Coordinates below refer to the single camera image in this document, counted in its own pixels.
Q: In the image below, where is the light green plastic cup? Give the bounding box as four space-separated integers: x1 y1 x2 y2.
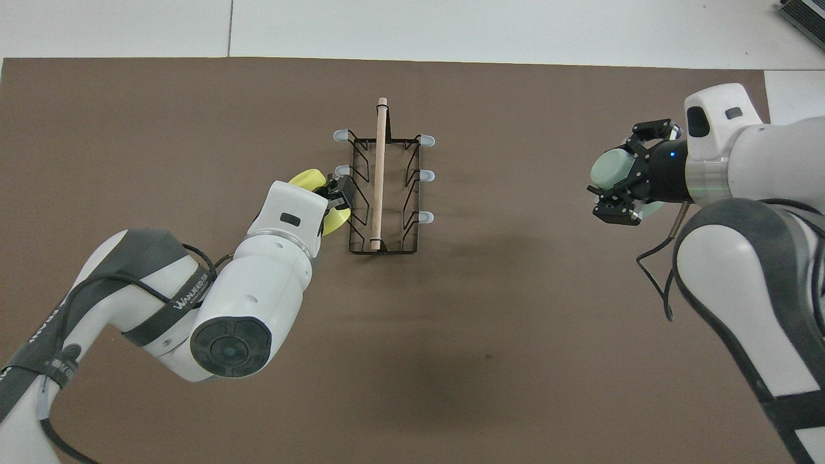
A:
590 147 665 218

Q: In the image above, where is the green black electronic device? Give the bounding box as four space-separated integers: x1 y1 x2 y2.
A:
777 0 825 33

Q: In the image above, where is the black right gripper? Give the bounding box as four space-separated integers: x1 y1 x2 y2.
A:
587 119 689 225

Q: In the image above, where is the black wire cup rack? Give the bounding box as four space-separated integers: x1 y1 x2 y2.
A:
327 98 436 255

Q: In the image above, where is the brown table mat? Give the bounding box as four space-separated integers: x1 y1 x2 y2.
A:
0 57 811 464

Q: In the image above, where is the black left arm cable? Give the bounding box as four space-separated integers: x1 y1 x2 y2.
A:
0 244 234 464

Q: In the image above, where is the yellow plastic cup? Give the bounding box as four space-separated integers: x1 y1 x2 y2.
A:
287 169 352 238

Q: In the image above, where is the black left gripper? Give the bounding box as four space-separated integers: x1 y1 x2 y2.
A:
318 175 356 236

